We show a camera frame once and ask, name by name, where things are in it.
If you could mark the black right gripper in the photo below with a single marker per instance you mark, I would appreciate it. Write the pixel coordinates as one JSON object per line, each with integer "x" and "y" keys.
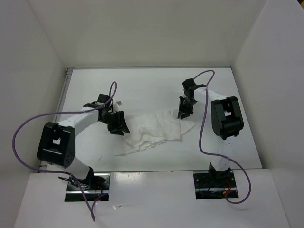
{"x": 186, "y": 112}

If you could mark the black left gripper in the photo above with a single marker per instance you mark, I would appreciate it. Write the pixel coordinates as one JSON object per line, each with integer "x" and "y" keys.
{"x": 124, "y": 127}

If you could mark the white pleated skirt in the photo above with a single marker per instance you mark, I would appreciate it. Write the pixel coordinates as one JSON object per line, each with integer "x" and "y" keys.
{"x": 150, "y": 130}

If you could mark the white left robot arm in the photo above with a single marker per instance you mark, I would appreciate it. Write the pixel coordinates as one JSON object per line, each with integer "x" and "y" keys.
{"x": 57, "y": 144}

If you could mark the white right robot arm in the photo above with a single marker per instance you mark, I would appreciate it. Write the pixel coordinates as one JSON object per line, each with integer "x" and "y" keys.
{"x": 226, "y": 122}

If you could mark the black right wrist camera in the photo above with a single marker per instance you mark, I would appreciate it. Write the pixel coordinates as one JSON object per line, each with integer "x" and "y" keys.
{"x": 189, "y": 84}

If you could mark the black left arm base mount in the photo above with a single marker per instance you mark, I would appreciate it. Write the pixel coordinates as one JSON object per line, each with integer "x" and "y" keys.
{"x": 98, "y": 191}

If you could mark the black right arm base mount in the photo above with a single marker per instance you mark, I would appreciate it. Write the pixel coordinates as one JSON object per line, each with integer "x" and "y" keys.
{"x": 206, "y": 189}

